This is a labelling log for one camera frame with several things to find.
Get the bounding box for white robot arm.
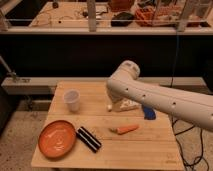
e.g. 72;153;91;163
106;60;213;132

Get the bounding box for orange ceramic bowl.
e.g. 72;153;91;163
38;120;76;158

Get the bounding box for black floor cables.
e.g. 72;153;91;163
171;116;213;171

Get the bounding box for blue cloth piece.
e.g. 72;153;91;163
142;106;156;120

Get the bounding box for black tray on bench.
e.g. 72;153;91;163
111;12;134;27

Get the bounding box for white plastic bottle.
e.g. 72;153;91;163
107;99;139;112

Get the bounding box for blue hanging cable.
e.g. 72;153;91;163
170;31;181;88

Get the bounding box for orange crate on bench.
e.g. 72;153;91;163
135;6;182;27

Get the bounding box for metal clamp bracket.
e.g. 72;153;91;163
0;55;30;83

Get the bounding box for black striped block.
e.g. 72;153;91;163
77;126;102;153

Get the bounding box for orange carrot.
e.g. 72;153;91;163
110;125;139;135

